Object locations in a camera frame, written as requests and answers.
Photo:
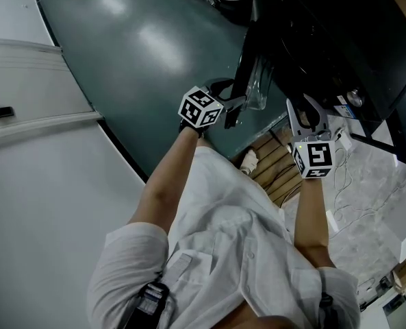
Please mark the person's right forearm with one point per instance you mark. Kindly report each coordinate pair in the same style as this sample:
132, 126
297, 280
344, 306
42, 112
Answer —
310, 214

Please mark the black washing machine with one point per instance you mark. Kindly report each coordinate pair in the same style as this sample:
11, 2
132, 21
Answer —
343, 29

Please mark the small white card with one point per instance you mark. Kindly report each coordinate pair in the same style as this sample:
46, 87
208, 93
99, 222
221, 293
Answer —
332, 220

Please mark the person's white shirt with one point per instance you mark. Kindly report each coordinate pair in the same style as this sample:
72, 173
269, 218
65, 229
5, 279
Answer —
223, 238

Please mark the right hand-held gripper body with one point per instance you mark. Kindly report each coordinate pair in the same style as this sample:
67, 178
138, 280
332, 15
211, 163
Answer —
315, 158

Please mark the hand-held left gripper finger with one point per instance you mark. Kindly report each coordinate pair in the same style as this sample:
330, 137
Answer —
231, 117
221, 83

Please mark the person's white shoe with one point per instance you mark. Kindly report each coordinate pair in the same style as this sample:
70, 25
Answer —
250, 160

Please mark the white power adapter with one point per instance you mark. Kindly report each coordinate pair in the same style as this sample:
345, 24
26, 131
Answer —
343, 140

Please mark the wooden slatted floor mat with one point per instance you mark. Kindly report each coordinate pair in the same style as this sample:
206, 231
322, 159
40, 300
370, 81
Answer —
274, 163

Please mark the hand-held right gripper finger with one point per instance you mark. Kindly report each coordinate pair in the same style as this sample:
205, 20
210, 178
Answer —
321, 120
294, 120

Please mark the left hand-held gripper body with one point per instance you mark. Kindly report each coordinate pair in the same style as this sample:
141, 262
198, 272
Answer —
200, 107

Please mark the person's left forearm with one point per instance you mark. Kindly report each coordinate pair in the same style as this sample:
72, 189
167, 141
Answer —
168, 180

